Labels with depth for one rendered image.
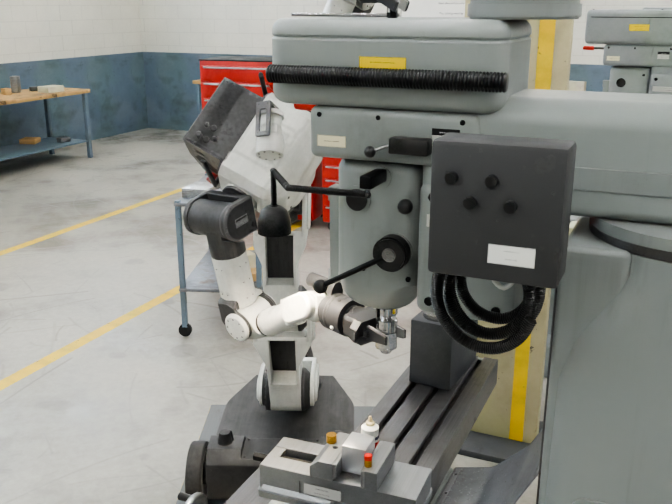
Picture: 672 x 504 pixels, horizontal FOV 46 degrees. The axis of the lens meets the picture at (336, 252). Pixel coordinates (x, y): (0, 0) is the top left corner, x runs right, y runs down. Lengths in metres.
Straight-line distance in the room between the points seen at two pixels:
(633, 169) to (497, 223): 0.31
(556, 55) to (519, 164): 2.11
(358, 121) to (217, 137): 0.60
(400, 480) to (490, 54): 0.86
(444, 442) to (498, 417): 1.78
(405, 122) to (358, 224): 0.23
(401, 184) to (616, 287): 0.43
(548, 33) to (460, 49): 1.85
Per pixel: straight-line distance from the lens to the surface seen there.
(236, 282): 2.01
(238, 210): 1.94
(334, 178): 6.84
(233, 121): 2.03
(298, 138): 1.99
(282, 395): 2.63
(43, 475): 3.71
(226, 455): 2.52
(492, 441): 3.74
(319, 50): 1.51
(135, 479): 3.57
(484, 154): 1.17
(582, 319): 1.43
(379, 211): 1.54
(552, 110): 1.42
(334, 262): 1.70
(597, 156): 1.41
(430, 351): 2.17
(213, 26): 12.46
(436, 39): 1.43
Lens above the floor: 1.92
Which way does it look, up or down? 17 degrees down
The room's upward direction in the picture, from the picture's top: straight up
